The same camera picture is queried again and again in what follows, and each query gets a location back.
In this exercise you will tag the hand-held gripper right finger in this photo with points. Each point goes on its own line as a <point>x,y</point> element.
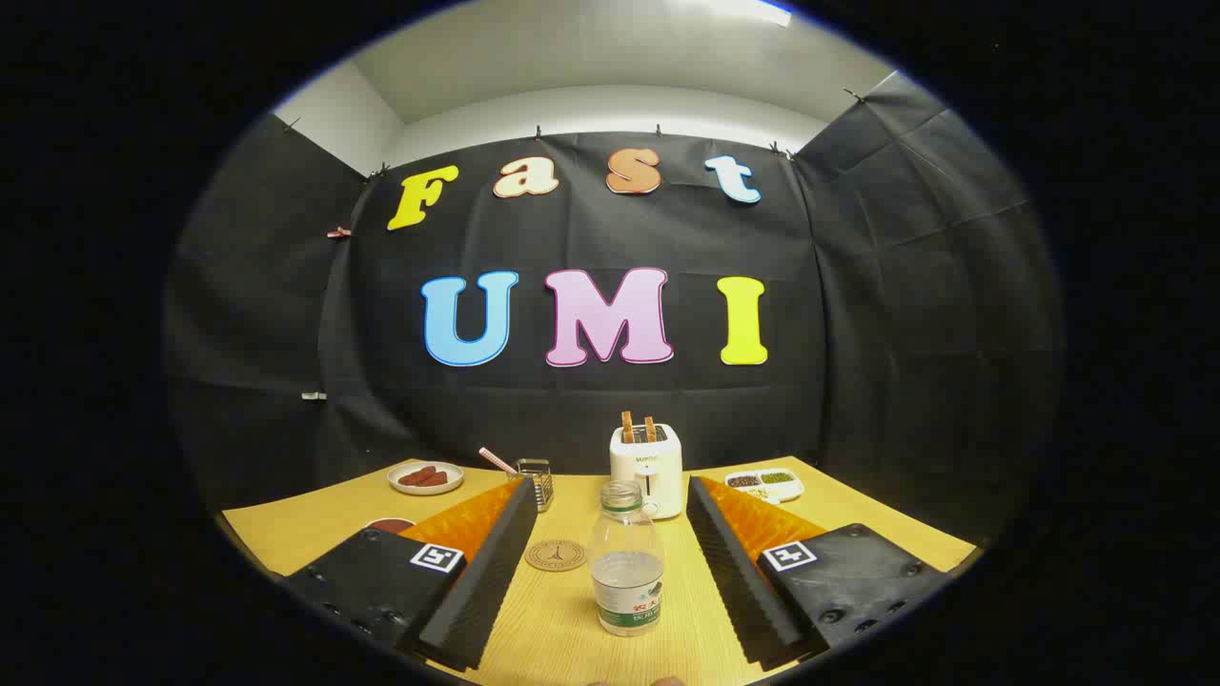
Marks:
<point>734,581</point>

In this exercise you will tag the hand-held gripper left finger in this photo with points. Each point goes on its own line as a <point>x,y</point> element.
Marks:
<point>486,581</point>

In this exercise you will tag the round wooden coaster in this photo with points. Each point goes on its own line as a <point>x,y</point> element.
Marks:
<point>556,555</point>

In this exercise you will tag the clear plastic juice bottle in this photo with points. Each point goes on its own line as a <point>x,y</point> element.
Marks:
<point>626,581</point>

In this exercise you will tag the wooden table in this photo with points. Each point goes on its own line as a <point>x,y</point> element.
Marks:
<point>562,629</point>

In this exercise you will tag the white round plate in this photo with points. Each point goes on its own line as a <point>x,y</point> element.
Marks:
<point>453,486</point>

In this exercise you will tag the white divided seed dish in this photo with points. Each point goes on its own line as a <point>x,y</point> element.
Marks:
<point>789,492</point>

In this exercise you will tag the red sausage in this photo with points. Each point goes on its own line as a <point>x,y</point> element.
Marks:
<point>416,475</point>
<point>434,480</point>

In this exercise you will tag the red checked paper straw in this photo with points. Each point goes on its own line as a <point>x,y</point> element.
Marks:
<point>496,460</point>

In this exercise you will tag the white toaster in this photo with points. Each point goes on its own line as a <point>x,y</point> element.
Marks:
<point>658,467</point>

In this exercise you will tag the black backdrop cloth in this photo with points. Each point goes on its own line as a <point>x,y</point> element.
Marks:
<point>877,333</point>

